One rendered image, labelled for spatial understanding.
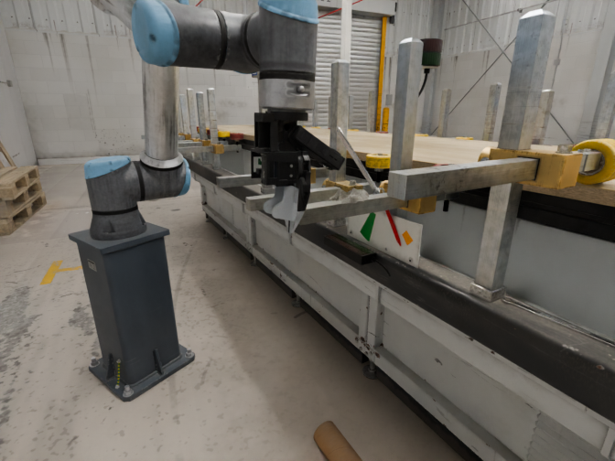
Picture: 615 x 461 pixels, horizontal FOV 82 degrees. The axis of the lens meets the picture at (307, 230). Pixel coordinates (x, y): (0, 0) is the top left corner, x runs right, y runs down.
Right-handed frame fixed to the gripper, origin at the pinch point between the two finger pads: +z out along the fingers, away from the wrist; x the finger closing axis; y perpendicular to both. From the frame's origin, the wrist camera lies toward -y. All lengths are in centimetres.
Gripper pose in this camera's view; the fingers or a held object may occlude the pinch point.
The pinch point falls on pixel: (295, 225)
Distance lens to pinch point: 65.4
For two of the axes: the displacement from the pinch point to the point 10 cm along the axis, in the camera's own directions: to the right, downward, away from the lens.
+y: -8.7, 1.2, -4.7
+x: 4.9, 2.9, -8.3
